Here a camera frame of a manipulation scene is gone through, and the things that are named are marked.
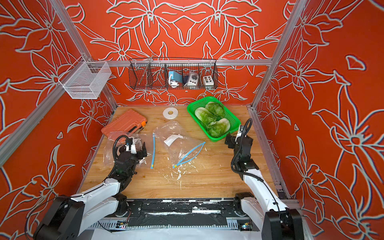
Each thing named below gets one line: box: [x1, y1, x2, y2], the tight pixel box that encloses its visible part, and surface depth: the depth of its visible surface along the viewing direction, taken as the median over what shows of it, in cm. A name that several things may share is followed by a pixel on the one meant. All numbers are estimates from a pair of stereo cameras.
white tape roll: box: [162, 107, 179, 120], surface depth 116 cm
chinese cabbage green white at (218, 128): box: [207, 118, 230, 138], surface depth 99 cm
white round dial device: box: [184, 71, 199, 86], surface depth 93 cm
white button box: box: [203, 75, 214, 86], surface depth 96 cm
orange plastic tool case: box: [101, 109, 148, 136], surface depth 105 cm
